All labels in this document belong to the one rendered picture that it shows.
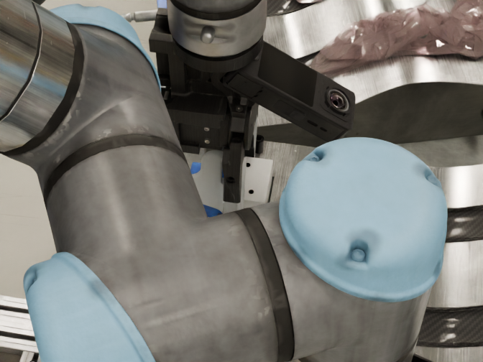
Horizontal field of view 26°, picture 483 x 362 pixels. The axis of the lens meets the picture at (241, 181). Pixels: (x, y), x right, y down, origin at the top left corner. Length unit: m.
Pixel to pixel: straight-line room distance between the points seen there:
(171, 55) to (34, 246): 1.26
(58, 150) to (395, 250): 0.17
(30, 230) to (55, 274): 1.61
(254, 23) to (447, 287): 0.31
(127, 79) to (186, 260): 0.12
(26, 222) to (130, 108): 1.57
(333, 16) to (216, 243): 0.71
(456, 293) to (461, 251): 0.04
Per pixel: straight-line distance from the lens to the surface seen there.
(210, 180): 0.90
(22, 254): 2.04
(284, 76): 0.83
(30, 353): 1.67
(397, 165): 0.47
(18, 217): 2.10
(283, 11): 1.19
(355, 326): 0.48
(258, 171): 0.96
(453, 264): 0.95
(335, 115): 0.84
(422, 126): 1.13
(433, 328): 0.92
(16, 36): 0.49
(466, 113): 1.13
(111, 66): 0.53
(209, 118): 0.84
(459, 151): 1.15
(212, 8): 0.75
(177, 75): 0.84
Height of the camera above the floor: 1.67
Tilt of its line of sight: 53 degrees down
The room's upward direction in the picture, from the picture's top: straight up
